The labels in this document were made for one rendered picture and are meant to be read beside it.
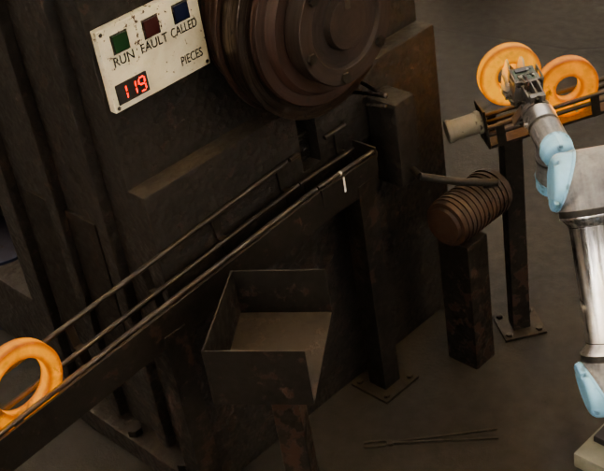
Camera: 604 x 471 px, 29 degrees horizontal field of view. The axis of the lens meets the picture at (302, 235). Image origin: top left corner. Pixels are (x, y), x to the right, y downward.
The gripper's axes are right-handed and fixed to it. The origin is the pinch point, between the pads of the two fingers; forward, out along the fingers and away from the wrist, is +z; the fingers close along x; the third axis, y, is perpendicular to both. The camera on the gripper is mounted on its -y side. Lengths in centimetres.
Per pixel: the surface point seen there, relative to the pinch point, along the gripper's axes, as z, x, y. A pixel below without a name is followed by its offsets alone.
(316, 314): -57, 62, -6
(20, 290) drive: 20, 136, -64
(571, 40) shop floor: 137, -79, -119
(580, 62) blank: -2.7, -17.3, -0.8
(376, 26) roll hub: -11.1, 35.2, 29.6
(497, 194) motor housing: -15.9, 7.0, -27.3
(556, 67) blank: -2.7, -11.3, -1.0
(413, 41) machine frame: 14.8, 19.9, 1.4
